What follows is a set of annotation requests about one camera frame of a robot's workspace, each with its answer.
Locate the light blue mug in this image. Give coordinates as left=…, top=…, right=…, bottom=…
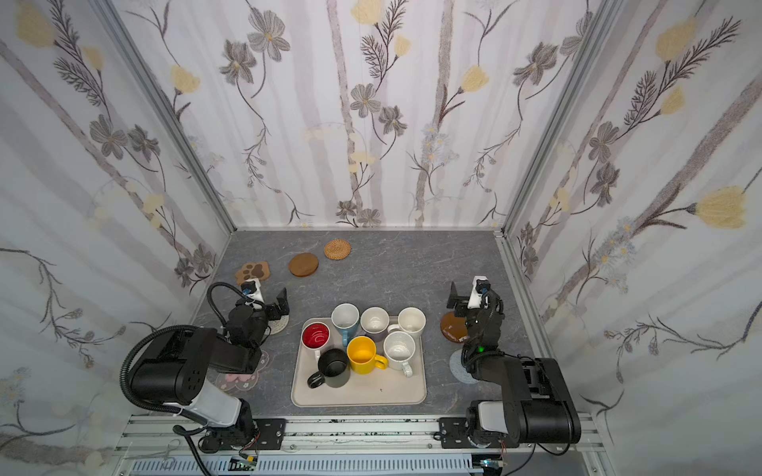
left=331, top=303, right=360, bottom=348

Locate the black mug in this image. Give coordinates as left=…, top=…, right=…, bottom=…
left=307, top=349, right=351, bottom=389

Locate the white mug front right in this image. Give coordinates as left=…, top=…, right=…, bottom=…
left=383, top=331, right=417, bottom=378

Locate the woven rattan round coaster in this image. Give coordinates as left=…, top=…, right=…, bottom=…
left=323, top=239, right=352, bottom=261

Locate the white grey round coaster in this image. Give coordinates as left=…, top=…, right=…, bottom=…
left=267, top=315, right=289, bottom=335

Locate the aluminium mounting rail frame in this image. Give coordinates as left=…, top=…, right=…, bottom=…
left=111, top=415, right=615, bottom=475

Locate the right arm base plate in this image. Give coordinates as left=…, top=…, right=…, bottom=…
left=436, top=416, right=520, bottom=449

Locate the aluminium corner post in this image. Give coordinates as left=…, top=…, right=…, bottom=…
left=89, top=1, right=237, bottom=235
left=500, top=0, right=624, bottom=237

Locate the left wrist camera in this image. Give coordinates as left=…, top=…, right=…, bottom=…
left=240, top=278, right=264, bottom=303

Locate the glossy dark brown round coaster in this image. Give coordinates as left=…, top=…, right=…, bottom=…
left=440, top=311, right=468, bottom=344

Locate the white grey small mug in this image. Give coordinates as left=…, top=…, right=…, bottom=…
left=360, top=307, right=390, bottom=342

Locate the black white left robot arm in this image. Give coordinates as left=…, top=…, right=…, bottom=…
left=119, top=281, right=290, bottom=453

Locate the red inside white mug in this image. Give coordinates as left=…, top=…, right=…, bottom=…
left=301, top=322, right=331, bottom=360

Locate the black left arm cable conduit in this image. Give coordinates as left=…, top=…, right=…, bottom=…
left=119, top=324, right=210, bottom=476

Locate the beige plastic tray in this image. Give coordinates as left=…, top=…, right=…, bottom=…
left=291, top=338, right=427, bottom=408

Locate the brown round wooden coaster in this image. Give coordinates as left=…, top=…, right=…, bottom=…
left=288, top=253, right=319, bottom=278

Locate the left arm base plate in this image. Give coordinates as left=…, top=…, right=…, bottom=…
left=198, top=418, right=286, bottom=454

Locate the yellow mug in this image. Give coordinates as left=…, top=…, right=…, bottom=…
left=346, top=336, right=388, bottom=375

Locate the aluminium corner post left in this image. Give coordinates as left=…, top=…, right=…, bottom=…
left=89, top=1, right=237, bottom=235

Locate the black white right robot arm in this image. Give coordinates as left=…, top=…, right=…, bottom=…
left=439, top=276, right=583, bottom=455

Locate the cork paw print coaster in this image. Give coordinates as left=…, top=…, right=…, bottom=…
left=234, top=262, right=271, bottom=285

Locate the white mug rear right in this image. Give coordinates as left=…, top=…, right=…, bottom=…
left=387, top=307, right=427, bottom=338

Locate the aluminium corner post right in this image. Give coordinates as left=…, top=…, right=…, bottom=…
left=500, top=0, right=624, bottom=237

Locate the grey blue woven coaster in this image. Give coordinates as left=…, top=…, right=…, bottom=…
left=448, top=351, right=477, bottom=385

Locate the pink flower shaped coaster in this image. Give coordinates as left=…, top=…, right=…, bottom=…
left=216, top=351, right=271, bottom=393

